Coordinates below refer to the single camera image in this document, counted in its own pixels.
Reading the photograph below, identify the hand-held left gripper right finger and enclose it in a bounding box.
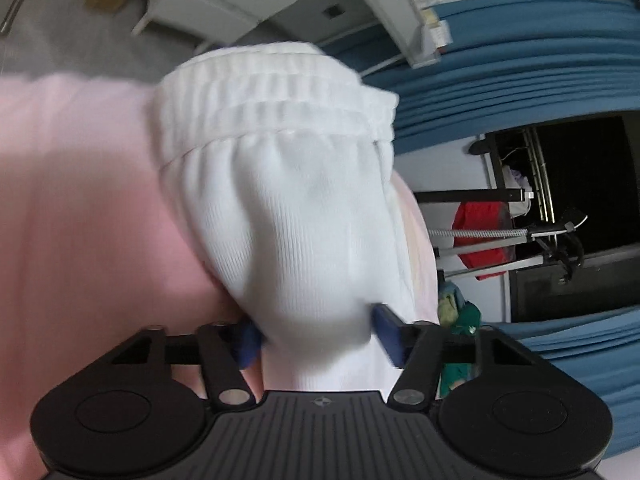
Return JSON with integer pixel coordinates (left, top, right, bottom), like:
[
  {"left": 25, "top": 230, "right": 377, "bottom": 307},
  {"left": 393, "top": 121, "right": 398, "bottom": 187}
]
[{"left": 370, "top": 302, "right": 538, "bottom": 408}]

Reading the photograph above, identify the dark window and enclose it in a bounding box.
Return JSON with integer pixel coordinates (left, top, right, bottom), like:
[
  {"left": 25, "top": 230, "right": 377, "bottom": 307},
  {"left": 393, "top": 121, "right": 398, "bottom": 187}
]
[{"left": 470, "top": 114, "right": 640, "bottom": 323}]

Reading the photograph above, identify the red cloth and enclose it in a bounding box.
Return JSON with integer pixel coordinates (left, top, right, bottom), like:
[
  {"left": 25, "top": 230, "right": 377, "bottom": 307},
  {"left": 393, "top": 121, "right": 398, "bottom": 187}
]
[{"left": 451, "top": 201, "right": 516, "bottom": 282}]

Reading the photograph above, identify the yellow-green cloth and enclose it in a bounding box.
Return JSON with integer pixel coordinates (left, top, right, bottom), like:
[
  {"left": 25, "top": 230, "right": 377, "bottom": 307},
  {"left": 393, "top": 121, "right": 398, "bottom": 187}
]
[{"left": 438, "top": 282, "right": 463, "bottom": 328}]

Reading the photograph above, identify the green garment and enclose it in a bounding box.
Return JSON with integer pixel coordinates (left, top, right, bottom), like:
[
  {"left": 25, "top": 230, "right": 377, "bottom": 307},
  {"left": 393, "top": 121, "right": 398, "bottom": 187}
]
[{"left": 439, "top": 301, "right": 483, "bottom": 398}]

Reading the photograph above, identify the pastel pink bedspread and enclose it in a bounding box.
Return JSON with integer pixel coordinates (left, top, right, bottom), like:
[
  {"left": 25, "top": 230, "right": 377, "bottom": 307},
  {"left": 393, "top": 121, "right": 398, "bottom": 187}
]
[{"left": 0, "top": 74, "right": 441, "bottom": 480}]

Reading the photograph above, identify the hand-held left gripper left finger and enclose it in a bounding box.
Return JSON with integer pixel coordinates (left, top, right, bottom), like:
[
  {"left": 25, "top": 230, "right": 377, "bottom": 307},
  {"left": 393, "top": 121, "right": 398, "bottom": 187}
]
[{"left": 107, "top": 320, "right": 263, "bottom": 408}]

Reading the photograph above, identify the silver garment steamer stand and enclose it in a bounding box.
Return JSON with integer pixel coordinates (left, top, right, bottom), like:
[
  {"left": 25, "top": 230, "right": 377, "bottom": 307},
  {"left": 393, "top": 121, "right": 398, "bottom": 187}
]
[{"left": 427, "top": 209, "right": 591, "bottom": 283}]

